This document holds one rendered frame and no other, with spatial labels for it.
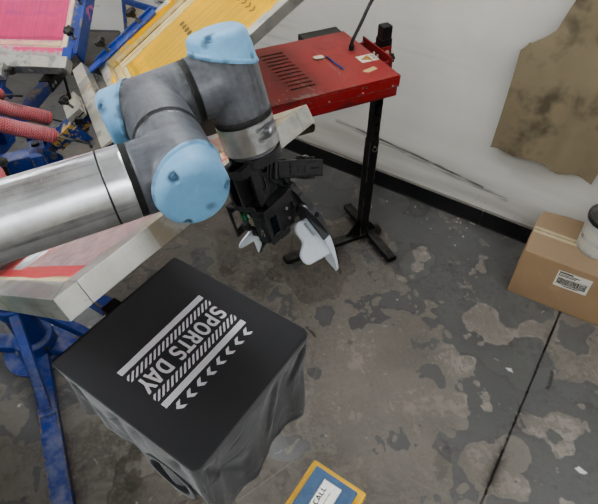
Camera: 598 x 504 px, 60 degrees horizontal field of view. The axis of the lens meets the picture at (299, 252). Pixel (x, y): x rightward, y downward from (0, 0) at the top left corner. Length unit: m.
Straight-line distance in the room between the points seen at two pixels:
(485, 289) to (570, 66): 1.12
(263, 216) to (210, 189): 0.18
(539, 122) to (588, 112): 0.21
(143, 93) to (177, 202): 0.15
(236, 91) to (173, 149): 0.16
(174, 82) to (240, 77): 0.07
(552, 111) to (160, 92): 2.30
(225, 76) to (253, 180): 0.13
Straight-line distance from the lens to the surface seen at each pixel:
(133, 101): 0.61
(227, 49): 0.62
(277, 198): 0.69
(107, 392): 1.37
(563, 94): 2.69
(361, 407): 2.36
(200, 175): 0.49
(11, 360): 2.78
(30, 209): 0.52
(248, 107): 0.64
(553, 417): 2.56
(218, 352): 1.36
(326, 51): 2.33
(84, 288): 0.75
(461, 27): 2.76
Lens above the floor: 2.07
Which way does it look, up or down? 46 degrees down
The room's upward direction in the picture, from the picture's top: straight up
